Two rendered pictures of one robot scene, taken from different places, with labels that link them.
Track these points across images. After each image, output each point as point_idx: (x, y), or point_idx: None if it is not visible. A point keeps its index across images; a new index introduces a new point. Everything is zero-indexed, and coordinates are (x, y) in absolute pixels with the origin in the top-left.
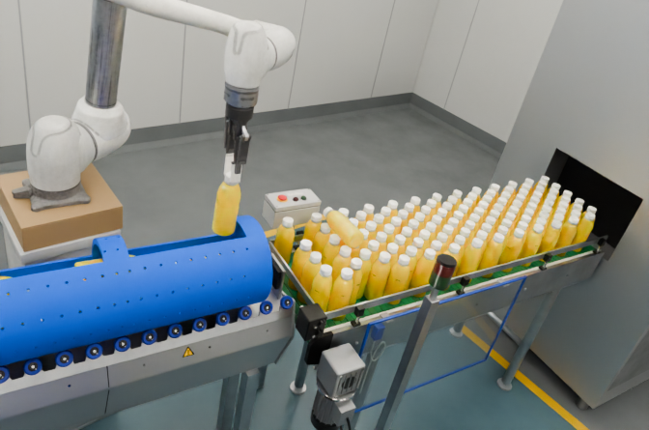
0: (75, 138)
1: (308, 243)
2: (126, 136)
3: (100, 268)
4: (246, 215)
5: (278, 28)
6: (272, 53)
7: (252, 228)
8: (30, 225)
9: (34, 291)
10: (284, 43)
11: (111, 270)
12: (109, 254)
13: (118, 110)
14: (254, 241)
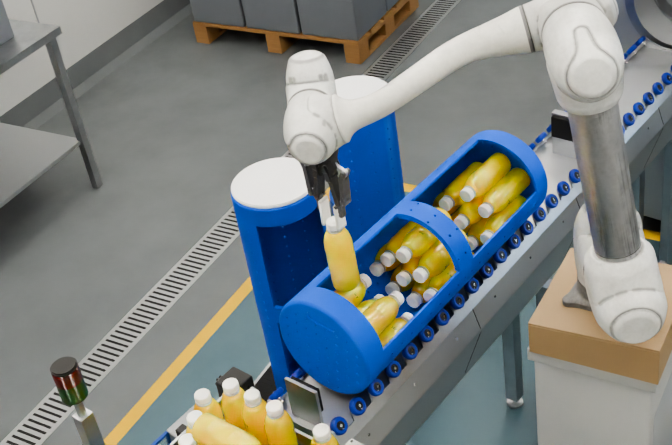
0: (578, 225)
1: (269, 405)
2: (595, 317)
3: (407, 199)
4: (338, 314)
5: (302, 108)
6: (287, 100)
7: (315, 295)
8: (568, 253)
9: (433, 172)
10: (286, 111)
11: (400, 204)
12: (411, 204)
13: (589, 260)
14: (305, 291)
